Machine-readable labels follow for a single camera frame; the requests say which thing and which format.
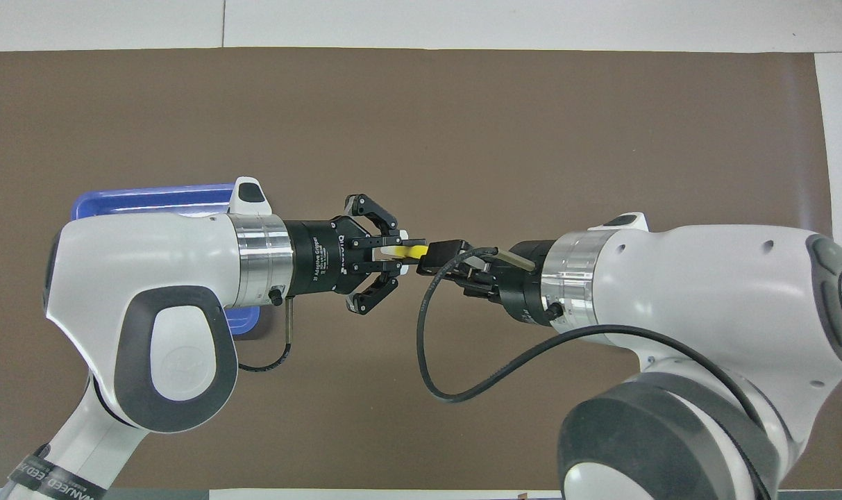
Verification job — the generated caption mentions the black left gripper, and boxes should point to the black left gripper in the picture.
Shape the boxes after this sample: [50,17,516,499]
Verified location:
[283,194,402,317]

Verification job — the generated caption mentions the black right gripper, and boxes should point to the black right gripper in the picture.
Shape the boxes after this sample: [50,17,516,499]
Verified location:
[416,239,557,326]

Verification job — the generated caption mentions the yellow pen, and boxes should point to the yellow pen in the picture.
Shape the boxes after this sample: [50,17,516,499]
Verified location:
[380,231,430,262]

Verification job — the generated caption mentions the blue plastic tray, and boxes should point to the blue plastic tray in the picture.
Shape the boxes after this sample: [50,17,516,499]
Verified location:
[69,183,262,338]

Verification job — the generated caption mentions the brown table mat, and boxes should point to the brown table mat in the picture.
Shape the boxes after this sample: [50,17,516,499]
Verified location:
[0,47,842,490]

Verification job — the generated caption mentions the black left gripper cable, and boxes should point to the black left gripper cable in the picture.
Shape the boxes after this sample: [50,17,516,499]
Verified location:
[239,295,294,372]

